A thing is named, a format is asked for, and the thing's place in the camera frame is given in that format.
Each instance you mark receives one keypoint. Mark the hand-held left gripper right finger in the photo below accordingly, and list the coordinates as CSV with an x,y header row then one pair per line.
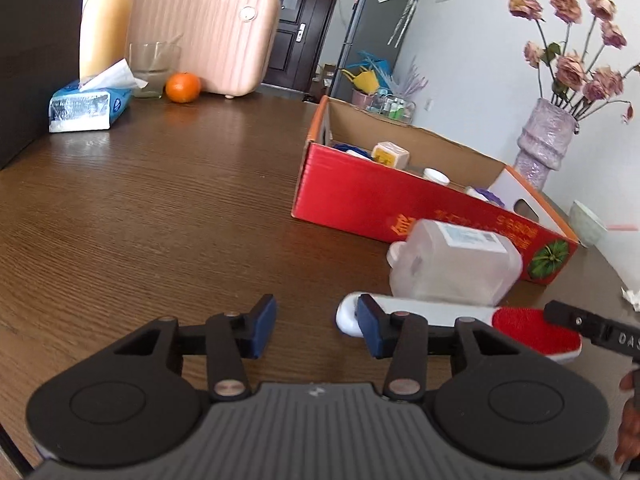
x,y
371,327

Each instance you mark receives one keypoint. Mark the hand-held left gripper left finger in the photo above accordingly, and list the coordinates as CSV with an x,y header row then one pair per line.
x,y
263,327

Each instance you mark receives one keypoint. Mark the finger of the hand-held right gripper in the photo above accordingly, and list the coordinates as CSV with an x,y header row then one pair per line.
x,y
570,316

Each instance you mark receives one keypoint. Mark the white red lint brush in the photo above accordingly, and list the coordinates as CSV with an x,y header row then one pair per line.
x,y
530,332

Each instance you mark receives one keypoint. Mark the clear plastic container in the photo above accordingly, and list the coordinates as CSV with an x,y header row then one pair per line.
x,y
450,265

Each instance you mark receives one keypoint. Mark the red cardboard box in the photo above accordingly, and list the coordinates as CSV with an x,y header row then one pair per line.
x,y
360,195

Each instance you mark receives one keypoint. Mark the purple plastic lid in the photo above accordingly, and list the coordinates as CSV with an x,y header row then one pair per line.
x,y
487,196

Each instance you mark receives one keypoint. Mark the white plastic lid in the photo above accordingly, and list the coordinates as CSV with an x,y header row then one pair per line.
x,y
436,175

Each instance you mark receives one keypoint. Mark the small yellow white box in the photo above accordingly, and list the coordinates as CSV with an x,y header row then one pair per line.
x,y
391,154

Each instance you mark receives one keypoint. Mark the blue plastic lid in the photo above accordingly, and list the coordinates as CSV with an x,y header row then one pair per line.
x,y
352,150

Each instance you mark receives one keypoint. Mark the person's right hand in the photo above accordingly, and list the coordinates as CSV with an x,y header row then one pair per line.
x,y
631,425

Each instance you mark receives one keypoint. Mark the crumpled white tissue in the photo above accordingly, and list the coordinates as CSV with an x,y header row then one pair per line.
x,y
631,300

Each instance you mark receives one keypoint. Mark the pale green bowl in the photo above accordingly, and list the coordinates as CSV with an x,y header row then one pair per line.
x,y
587,222

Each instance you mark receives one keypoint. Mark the pink spoon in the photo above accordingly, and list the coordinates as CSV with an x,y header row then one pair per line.
x,y
622,227

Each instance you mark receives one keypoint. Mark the pink textured vase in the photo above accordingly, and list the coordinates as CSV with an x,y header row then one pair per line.
x,y
542,145

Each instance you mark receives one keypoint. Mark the rack with small bottles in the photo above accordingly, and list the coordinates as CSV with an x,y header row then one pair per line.
x,y
387,105

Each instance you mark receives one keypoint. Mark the dried pink roses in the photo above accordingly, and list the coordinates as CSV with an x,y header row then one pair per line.
x,y
575,65

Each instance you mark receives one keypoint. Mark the orange fruit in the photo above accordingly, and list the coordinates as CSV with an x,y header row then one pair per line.
x,y
183,87

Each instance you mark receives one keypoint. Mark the blue yellow plastic items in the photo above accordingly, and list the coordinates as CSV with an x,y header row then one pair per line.
x,y
370,72

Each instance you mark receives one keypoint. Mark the clear drinking glass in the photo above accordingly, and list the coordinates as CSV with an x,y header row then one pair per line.
x,y
152,67

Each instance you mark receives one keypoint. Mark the blue tissue pack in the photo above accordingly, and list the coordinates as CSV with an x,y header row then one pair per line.
x,y
85,107

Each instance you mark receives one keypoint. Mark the pink hard-shell suitcase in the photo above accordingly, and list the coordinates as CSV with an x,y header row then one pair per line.
x,y
215,35

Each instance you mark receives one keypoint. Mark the grey refrigerator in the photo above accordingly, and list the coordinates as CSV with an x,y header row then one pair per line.
x,y
375,25

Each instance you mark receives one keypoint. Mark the dark wooden door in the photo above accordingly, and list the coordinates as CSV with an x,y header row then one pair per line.
x,y
300,25

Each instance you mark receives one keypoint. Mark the yellow thermos bottle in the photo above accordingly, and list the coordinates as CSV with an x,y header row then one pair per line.
x,y
107,25

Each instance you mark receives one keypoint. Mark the black paper bag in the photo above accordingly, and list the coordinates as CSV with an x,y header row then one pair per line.
x,y
35,60

